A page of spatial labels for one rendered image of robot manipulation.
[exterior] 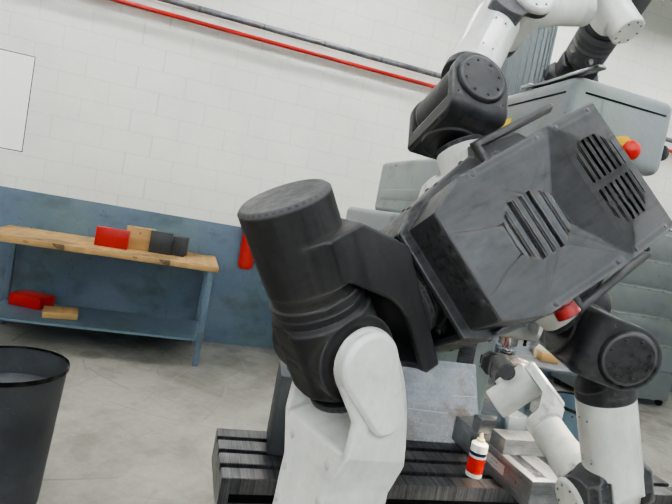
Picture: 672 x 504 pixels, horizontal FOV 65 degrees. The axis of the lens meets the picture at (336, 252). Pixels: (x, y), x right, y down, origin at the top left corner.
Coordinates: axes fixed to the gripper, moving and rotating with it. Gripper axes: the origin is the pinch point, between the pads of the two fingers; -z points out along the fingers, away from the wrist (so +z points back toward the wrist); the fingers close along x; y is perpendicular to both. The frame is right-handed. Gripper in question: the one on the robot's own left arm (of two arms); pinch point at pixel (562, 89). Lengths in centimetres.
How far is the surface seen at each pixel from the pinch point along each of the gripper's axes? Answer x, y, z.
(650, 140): 13.9, -20.2, 10.0
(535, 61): -3.7, 16.7, -7.8
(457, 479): -8, -89, -39
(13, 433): -162, -96, -138
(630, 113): 7.6, -17.5, 13.7
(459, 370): -1, -53, -73
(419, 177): -25, 2, -50
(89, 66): -301, 214, -278
